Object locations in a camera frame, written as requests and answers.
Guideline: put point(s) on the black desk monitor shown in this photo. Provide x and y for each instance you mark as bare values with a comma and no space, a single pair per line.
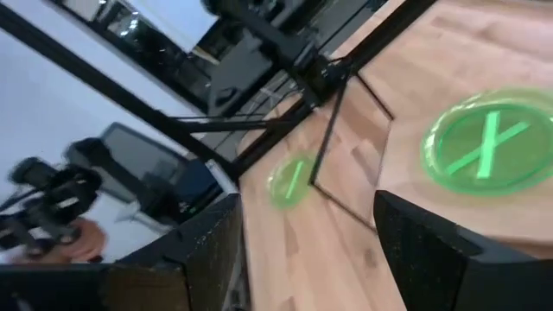
142,160

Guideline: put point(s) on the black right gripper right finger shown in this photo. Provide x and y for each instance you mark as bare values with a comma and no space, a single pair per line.
432,268

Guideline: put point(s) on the green translucent plastic plate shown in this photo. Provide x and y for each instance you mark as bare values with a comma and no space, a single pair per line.
458,142
531,164
285,190

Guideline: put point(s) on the wooden shelf with black frame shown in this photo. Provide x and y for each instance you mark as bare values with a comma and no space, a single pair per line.
406,142

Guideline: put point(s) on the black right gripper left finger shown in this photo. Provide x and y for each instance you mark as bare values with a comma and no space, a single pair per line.
207,259

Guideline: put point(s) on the orange translucent plastic plate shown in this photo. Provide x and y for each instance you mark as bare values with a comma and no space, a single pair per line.
88,242

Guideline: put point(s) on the black aluminium table frame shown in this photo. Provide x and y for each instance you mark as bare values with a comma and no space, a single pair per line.
108,87

